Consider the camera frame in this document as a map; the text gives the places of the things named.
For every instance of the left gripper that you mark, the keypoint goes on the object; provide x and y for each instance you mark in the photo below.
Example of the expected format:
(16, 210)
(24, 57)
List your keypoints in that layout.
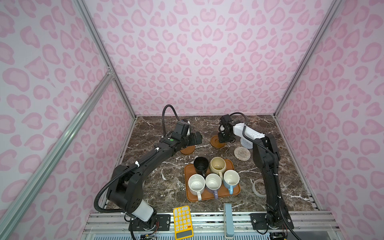
(199, 138)

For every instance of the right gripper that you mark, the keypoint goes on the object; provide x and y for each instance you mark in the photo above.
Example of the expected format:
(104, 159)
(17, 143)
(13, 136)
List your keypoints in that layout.
(221, 140)

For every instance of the dark wooden coaster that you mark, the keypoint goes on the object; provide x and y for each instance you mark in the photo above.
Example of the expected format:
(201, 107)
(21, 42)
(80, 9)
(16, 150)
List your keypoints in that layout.
(188, 150)

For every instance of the brown wooden coaster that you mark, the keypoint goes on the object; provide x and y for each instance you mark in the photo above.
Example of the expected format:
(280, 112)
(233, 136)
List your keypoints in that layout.
(216, 143)

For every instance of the grey round coaster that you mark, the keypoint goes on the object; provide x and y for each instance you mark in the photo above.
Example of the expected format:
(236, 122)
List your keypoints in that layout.
(246, 144)

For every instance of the multicolour braided coaster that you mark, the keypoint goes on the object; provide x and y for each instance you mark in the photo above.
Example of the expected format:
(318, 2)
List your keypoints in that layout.
(242, 153)

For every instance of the black mug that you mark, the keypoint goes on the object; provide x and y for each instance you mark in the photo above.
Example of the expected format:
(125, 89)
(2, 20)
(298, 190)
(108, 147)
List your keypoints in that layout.
(201, 166)

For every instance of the cream yellow mug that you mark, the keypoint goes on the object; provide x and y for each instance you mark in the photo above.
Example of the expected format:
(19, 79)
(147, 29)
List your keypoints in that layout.
(218, 166)

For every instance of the white mug blue handle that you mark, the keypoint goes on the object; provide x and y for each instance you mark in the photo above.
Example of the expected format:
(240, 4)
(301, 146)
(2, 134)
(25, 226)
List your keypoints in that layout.
(231, 179)

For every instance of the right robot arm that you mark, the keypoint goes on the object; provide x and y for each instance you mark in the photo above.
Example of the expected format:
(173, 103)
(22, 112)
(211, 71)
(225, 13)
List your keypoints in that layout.
(266, 157)

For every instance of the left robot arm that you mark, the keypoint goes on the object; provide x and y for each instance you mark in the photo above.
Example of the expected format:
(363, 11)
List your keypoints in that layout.
(126, 190)

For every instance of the orange wooden tray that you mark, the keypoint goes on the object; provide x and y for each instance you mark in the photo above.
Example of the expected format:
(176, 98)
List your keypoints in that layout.
(189, 170)

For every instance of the yellow calculator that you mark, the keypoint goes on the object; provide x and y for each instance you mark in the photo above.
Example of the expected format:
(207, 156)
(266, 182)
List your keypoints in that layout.
(183, 226)

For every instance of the white mug purple handle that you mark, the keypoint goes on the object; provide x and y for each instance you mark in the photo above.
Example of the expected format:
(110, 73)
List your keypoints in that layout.
(213, 183)

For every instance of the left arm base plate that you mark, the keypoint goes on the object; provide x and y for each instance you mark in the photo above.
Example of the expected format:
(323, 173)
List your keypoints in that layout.
(158, 222)

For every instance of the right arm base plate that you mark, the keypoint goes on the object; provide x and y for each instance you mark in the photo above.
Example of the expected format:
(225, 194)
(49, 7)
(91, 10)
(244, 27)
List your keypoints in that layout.
(265, 221)

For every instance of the aluminium diagonal frame bar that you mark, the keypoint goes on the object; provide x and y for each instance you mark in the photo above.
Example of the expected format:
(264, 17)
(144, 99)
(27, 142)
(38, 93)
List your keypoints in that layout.
(18, 208)

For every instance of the aluminium front rail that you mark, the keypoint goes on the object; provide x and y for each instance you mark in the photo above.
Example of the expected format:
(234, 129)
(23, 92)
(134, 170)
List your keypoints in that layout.
(308, 225)

